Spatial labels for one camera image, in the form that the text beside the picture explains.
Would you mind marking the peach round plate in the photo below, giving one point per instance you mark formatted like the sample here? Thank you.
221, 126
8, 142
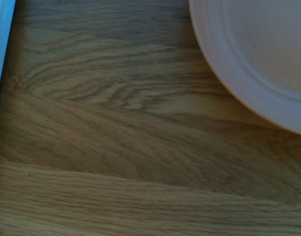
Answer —
258, 54

